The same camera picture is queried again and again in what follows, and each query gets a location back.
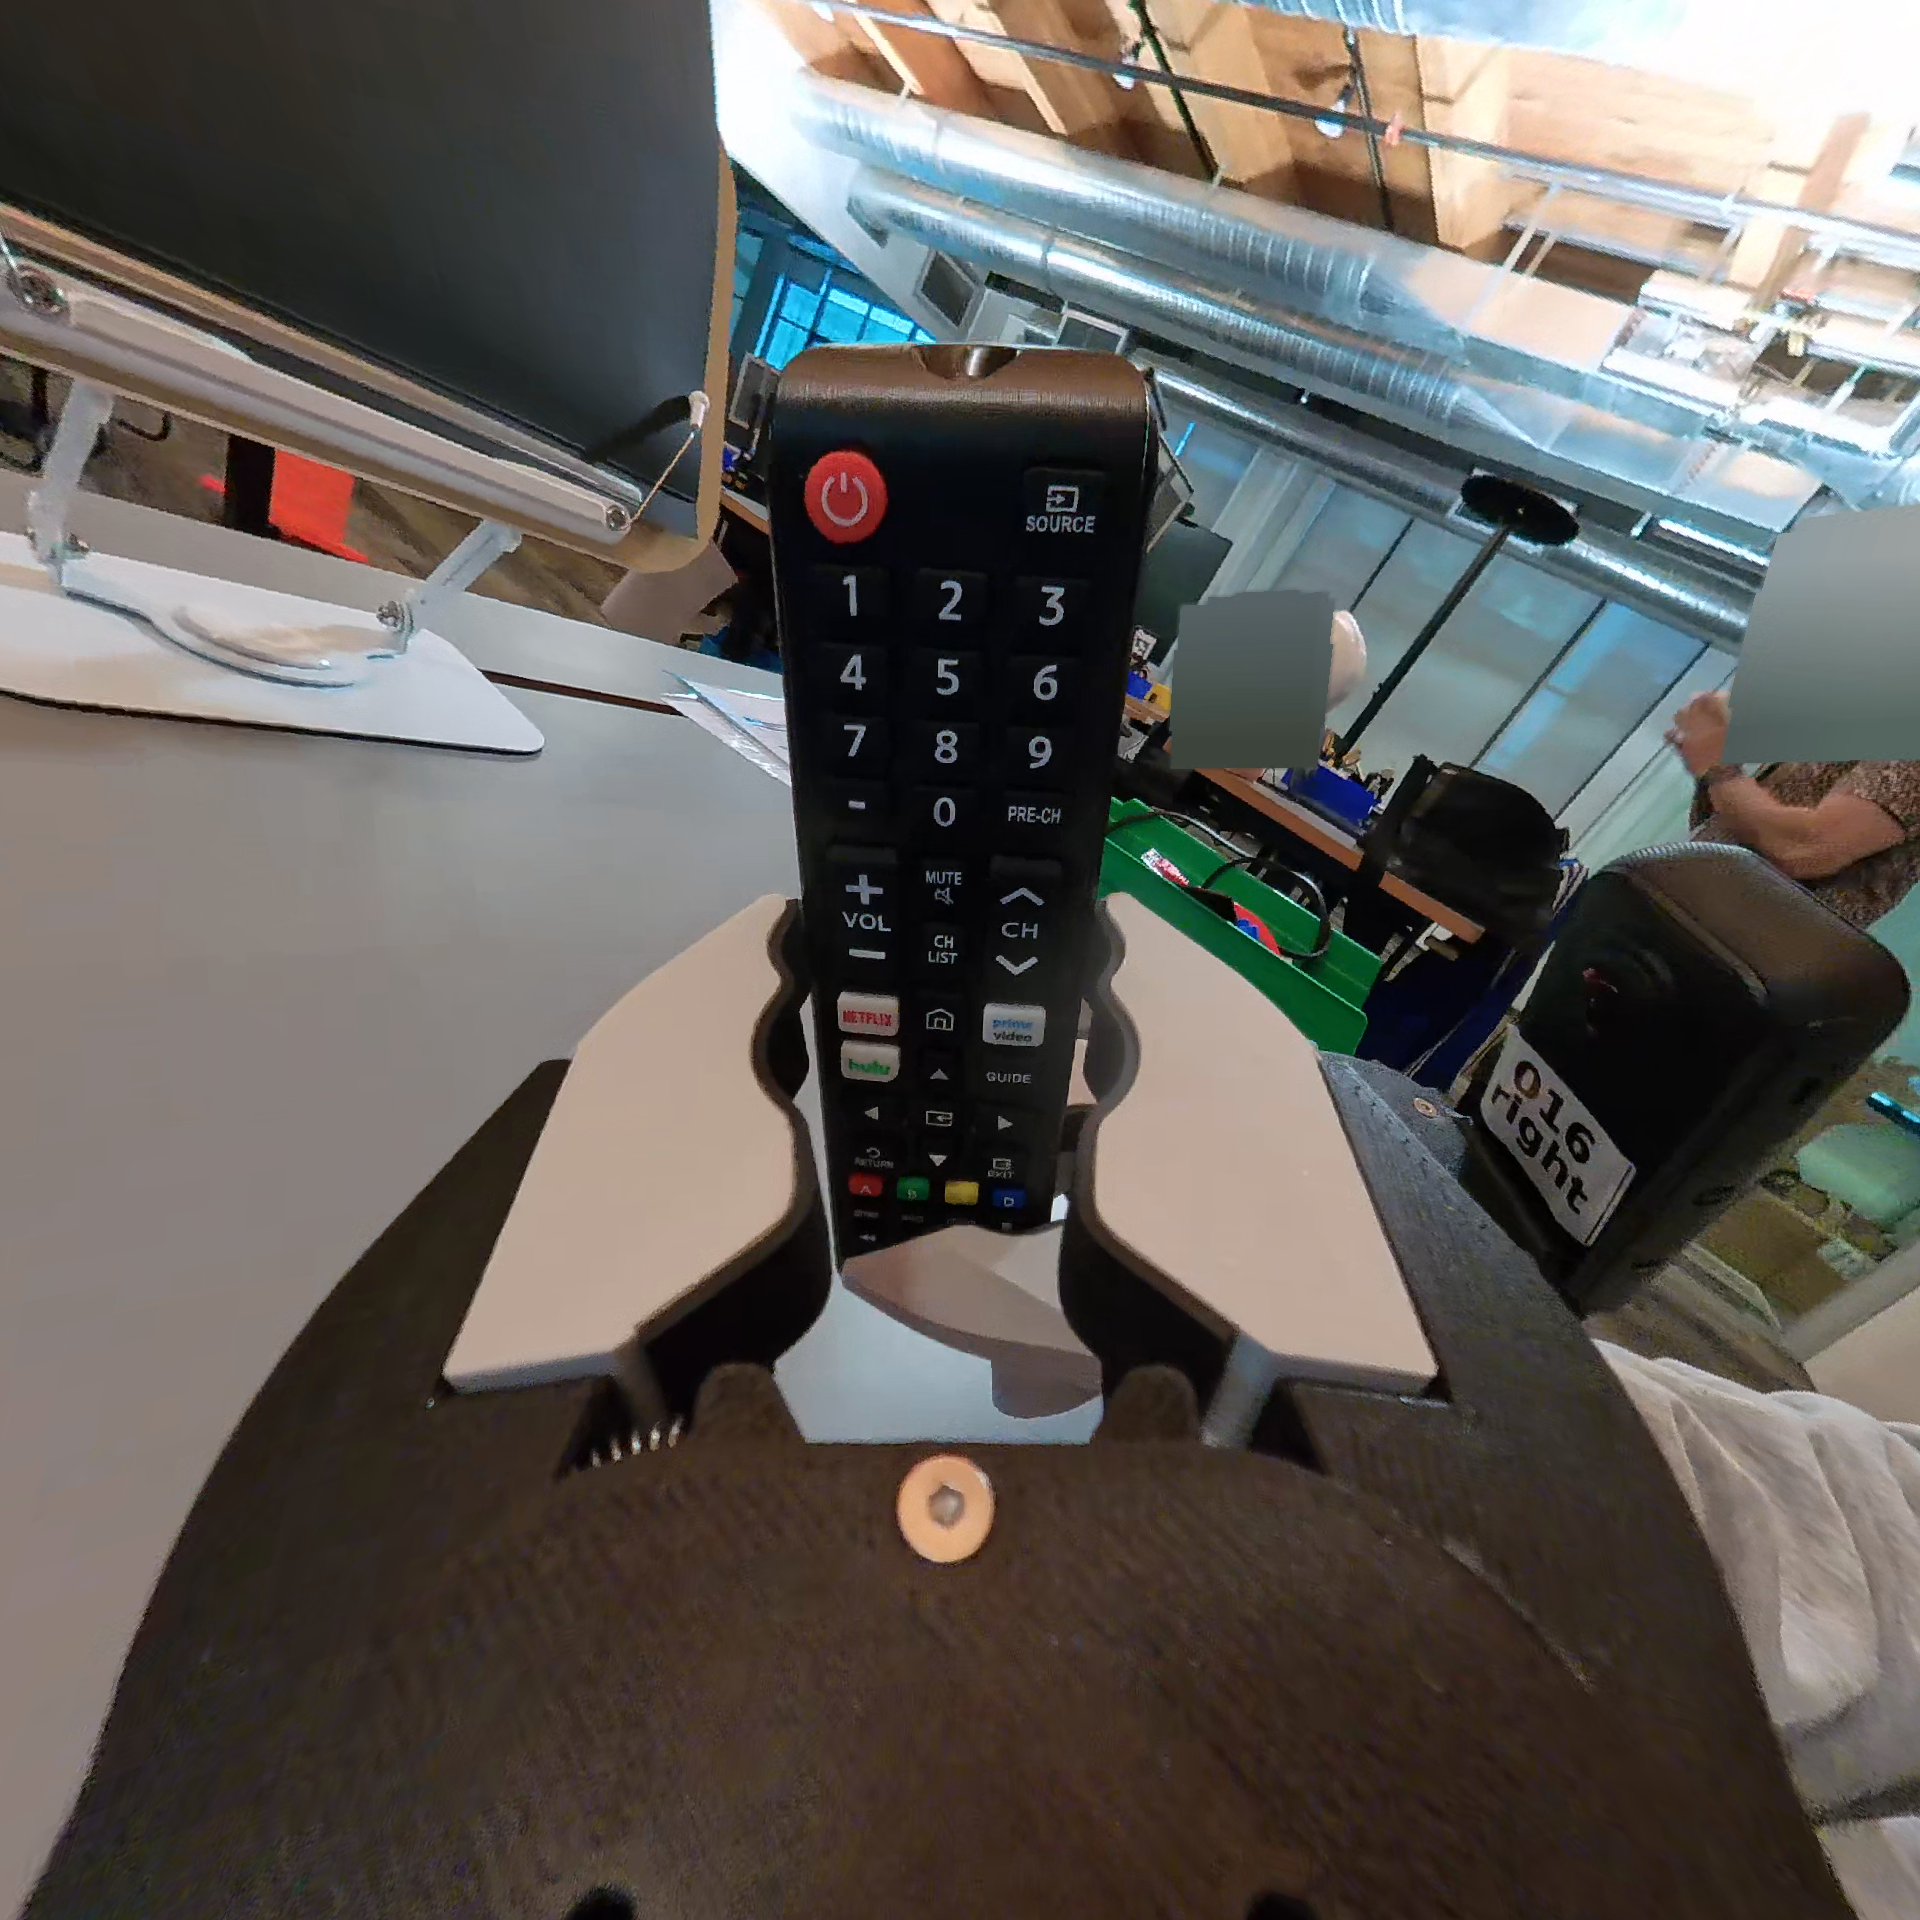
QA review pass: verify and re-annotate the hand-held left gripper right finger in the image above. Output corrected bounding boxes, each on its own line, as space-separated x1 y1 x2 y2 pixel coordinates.
1063 895 1446 1445

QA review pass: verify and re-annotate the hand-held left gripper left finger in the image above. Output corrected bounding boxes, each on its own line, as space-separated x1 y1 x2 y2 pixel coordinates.
442 893 835 1396

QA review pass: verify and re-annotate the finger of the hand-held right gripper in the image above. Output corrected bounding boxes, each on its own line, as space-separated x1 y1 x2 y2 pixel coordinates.
844 1222 1107 1416

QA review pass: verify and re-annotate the black remote control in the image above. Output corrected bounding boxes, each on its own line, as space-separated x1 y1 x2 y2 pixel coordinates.
767 343 1163 1248

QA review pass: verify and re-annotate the person's right forearm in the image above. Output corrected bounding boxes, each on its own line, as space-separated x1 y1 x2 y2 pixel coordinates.
1599 1339 1920 1832

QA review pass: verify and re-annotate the green plastic bin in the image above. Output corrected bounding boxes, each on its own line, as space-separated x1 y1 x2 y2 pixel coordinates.
1103 796 1383 1051

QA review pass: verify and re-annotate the black office chair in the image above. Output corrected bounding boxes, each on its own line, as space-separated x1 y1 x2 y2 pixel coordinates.
1368 756 1576 976

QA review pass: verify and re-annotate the wooden background desk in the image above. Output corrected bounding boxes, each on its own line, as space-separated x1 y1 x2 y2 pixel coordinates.
1201 765 1489 939

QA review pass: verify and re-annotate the black pole with round disc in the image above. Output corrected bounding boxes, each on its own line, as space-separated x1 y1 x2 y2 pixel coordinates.
1336 470 1584 752

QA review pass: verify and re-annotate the printed paper sheet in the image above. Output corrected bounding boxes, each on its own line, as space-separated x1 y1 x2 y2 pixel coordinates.
662 671 794 784

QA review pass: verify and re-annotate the white monitor stand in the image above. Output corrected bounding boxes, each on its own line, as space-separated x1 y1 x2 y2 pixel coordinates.
0 202 640 759

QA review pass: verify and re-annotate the orange storage crate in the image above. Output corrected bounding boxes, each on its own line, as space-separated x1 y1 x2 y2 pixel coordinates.
225 450 376 570

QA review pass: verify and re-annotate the large black monitor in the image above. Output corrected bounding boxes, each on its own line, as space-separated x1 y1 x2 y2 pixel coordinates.
0 0 742 571

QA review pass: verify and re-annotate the black cable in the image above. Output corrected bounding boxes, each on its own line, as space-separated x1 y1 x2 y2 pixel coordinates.
1185 815 1338 963

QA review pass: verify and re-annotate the silver ventilation duct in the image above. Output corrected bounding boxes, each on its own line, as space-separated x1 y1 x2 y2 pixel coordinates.
720 59 1920 647

